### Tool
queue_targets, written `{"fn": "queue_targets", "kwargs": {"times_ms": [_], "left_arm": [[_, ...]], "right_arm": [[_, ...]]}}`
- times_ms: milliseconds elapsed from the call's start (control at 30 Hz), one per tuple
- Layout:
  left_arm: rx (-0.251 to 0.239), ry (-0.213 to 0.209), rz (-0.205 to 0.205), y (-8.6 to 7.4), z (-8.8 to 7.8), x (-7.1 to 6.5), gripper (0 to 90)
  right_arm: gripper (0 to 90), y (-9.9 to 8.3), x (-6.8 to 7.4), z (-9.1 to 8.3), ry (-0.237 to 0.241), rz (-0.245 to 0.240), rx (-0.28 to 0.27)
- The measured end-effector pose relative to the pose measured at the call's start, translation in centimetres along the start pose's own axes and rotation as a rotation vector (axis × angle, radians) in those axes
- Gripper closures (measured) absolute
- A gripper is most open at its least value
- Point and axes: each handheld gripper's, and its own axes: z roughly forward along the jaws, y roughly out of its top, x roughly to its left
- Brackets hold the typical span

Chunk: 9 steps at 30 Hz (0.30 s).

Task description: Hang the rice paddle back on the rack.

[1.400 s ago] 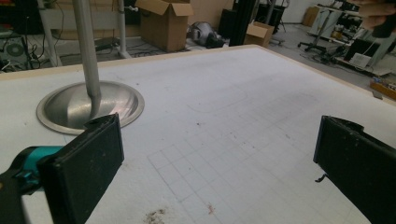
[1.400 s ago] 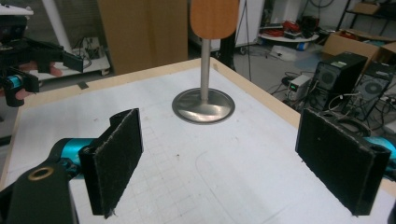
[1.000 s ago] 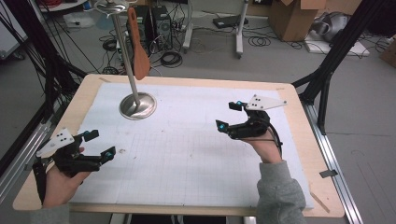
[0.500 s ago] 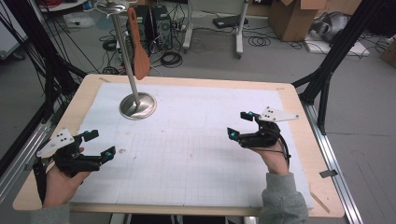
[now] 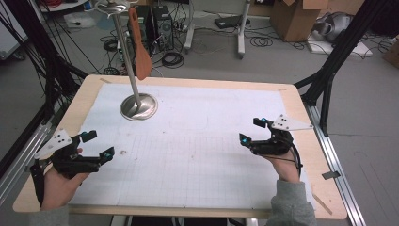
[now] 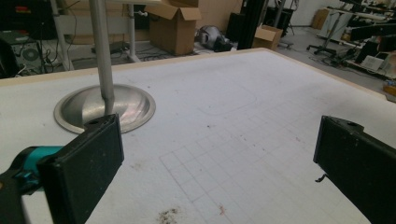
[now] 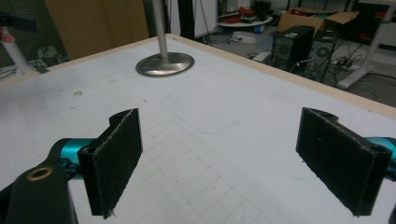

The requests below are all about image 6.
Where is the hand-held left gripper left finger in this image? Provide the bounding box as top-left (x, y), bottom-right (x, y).
top-left (13, 113), bottom-right (125, 224)

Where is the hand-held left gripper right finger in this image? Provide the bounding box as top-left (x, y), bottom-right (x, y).
top-left (312, 115), bottom-right (396, 224)

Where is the metal hook stand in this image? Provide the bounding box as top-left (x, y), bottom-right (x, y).
top-left (53, 0), bottom-right (157, 135)

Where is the white grid mat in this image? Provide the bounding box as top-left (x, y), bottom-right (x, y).
top-left (0, 49), bottom-right (396, 224)

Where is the black computer tower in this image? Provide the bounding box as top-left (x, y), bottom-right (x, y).
top-left (10, 40), bottom-right (43, 73)

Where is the white stand leg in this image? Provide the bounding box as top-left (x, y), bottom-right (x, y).
top-left (49, 0), bottom-right (76, 72)
top-left (125, 3), bottom-right (142, 63)

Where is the black monitor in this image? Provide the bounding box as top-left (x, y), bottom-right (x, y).
top-left (349, 22), bottom-right (396, 42)

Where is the small cardboard box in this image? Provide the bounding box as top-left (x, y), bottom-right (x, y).
top-left (252, 24), bottom-right (284, 51)

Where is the large open cardboard box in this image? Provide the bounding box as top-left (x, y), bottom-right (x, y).
top-left (145, 0), bottom-right (203, 56)

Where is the grey helmet-like device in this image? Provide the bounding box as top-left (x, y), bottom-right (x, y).
top-left (195, 25), bottom-right (233, 52)

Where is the black frame post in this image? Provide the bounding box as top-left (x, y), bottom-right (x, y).
top-left (236, 0), bottom-right (267, 50)

